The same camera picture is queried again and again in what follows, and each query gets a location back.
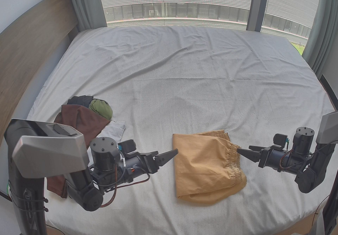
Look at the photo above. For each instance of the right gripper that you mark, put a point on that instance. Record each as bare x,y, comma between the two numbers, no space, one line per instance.
274,160

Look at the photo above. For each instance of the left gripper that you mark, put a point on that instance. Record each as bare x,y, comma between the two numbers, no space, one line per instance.
137,165

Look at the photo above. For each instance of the tan shorts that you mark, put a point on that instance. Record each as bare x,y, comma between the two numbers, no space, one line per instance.
206,168

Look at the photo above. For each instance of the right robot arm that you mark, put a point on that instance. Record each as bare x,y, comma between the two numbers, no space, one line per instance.
314,170

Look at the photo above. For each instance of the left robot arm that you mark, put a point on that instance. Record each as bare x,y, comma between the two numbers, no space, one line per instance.
52,149

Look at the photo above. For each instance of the bed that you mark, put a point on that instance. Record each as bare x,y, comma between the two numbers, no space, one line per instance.
198,70

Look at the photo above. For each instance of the pale blue garment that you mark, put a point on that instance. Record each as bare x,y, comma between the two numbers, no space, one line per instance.
113,131

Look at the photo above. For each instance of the green garment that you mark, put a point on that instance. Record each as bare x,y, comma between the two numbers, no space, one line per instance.
101,108

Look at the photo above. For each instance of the brown garment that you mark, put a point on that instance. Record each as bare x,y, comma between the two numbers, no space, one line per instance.
84,120

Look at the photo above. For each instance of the black garment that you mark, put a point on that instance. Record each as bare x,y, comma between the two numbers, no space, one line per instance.
79,100

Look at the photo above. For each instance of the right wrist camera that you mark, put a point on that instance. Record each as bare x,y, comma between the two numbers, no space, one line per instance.
280,141

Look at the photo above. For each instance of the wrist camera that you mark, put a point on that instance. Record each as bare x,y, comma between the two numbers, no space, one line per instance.
280,141
126,146

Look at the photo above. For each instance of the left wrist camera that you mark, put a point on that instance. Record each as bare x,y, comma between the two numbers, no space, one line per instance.
126,146

